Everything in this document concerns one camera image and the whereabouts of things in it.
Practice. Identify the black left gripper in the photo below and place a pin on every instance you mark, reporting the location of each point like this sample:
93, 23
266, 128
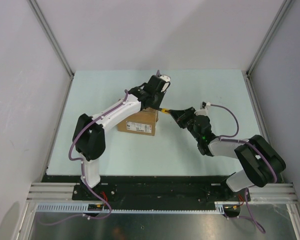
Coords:
156, 105

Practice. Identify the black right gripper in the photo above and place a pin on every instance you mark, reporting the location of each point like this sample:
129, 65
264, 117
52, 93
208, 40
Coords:
186, 113

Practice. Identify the yellow utility knife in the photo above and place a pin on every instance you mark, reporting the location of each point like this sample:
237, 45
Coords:
164, 110

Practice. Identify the brown cardboard express box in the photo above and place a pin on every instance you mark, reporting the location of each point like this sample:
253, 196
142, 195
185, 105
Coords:
142, 123

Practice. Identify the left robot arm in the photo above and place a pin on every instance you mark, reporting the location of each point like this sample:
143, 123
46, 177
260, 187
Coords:
89, 138

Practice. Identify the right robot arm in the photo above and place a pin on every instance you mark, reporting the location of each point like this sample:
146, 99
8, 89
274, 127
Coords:
261, 164

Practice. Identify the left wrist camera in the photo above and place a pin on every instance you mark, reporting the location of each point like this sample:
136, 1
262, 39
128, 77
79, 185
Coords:
166, 82

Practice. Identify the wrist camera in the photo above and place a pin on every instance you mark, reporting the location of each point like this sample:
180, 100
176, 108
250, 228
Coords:
166, 82
205, 106

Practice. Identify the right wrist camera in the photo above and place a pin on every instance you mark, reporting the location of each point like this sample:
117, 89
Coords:
205, 106

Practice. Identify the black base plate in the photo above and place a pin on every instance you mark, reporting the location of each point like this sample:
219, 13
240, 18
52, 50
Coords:
179, 193

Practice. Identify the right aluminium frame post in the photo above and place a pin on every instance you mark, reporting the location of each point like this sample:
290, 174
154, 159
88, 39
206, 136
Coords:
270, 34

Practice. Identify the aluminium frame post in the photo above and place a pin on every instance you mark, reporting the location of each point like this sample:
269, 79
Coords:
38, 13
270, 34

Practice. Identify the left aluminium frame post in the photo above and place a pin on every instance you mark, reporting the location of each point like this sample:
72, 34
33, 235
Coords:
38, 13

